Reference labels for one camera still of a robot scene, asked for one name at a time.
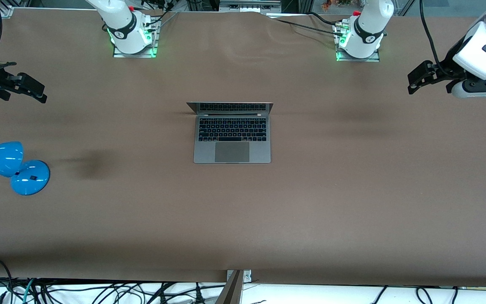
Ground grey laptop with black keyboard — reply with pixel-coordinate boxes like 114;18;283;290
186;102;274;164

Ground blue desk lamp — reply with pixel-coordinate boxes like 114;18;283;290
0;141;51;196

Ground orange background clutter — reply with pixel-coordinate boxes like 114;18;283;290
321;0;354;11

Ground brown table cover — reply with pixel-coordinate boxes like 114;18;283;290
0;8;486;288

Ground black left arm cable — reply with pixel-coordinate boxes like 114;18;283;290
418;0;443;70

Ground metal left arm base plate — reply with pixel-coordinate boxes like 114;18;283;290
335;23;381;63

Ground short black base cable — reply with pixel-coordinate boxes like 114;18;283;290
308;11;343;28

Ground long black base cable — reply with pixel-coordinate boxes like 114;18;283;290
268;17;341;36

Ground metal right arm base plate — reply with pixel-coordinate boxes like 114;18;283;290
113;16;160;59

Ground black right base cable bundle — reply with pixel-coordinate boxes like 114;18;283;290
142;0;178;33

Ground aluminium frame with sockets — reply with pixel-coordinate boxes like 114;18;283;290
219;0;282;14

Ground teal floor cable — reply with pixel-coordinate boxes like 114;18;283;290
22;278;37;304

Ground black tangled floor cables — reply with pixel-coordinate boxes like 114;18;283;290
36;280;227;304

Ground metal table edge bracket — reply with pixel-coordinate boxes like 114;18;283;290
226;269;252;283

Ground dark support post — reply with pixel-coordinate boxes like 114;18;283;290
216;270;244;304

